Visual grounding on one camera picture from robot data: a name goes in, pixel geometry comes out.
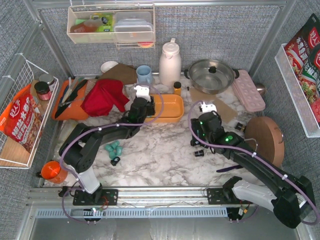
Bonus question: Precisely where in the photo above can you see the black coffee capsule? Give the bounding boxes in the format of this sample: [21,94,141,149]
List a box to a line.
[190,139,200,147]
[110,156,121,166]
[194,150,205,157]

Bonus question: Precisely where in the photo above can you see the brown cardboard sheet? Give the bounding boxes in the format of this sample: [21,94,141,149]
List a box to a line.
[213,98,238,124]

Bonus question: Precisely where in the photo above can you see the orange plastic storage basket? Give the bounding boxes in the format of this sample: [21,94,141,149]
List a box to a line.
[144,94,184,124]

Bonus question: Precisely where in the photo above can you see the red cloth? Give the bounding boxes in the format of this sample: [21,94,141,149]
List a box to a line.
[81,79,130,117]

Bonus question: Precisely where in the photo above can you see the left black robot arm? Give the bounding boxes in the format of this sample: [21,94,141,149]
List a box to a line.
[59,97,156,206]

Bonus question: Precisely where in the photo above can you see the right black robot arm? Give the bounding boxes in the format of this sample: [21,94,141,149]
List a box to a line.
[188,111,320,229]

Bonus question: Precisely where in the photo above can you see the teal coffee capsule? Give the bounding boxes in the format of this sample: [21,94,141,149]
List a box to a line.
[115,145,123,156]
[109,151,117,160]
[104,140,120,153]

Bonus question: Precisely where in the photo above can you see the small brown cardboard piece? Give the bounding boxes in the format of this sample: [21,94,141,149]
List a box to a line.
[189,88,211,102]

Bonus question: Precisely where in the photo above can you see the light blue mug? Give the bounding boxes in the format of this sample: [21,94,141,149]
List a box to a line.
[136,65,154,85]

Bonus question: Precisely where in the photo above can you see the brown folded cloth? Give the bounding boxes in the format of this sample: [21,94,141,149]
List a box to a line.
[98,63,137,85]

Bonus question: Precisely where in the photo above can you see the yellow spice bottle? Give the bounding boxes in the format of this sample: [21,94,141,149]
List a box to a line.
[173,81,182,96]

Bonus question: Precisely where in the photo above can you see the steel pot with glass lid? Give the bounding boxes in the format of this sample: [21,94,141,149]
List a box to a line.
[183,59,240,95]

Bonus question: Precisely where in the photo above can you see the pink egg tray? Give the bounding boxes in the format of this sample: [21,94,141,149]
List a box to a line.
[231,69,266,113]

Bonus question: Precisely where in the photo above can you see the white thermos jug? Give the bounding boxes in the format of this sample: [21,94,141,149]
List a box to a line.
[159,38,182,87]

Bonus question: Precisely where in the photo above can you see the white small bowl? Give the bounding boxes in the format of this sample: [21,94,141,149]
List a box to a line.
[100,60,118,73]

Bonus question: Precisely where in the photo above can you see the round wooden board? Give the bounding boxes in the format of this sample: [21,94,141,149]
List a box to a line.
[244,116,285,167]

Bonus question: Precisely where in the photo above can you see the orange cutting board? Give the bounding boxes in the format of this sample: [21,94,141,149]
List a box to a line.
[51,80,89,121]

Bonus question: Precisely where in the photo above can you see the clear lidded food containers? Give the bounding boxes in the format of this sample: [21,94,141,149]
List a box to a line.
[113,11,154,43]

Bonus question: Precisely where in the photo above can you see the silver lid jar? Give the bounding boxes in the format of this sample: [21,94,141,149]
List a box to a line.
[39,73,55,88]

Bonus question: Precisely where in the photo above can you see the red lid jar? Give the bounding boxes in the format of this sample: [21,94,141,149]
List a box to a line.
[34,81,52,101]

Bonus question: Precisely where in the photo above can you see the orange round object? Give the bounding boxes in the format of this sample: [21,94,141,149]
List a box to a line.
[40,161,68,184]

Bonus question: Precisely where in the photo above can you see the green seasoning packet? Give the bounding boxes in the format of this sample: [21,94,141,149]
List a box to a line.
[298,44,320,125]

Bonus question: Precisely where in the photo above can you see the red seasoning packet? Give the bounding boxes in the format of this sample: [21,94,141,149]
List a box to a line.
[284,13,320,75]

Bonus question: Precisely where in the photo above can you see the orange snack bag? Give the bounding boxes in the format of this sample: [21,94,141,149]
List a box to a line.
[0,84,42,153]

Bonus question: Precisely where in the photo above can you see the purple handled utensil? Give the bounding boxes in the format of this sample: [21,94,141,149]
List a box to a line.
[216,165,243,173]

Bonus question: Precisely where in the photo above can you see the black handled knife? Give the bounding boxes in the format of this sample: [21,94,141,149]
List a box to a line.
[58,79,88,107]

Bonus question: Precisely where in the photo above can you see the white wall storage basket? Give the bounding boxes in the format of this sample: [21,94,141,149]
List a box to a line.
[67,3,156,48]

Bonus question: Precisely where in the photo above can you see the right white wire basket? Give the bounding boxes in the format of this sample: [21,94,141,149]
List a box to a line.
[274,43,320,138]

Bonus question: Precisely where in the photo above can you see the white wire basket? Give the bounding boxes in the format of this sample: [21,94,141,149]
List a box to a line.
[274,43,320,138]
[0,53,60,169]

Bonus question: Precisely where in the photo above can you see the left white wire basket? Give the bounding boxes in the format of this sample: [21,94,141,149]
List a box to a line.
[0,53,60,169]

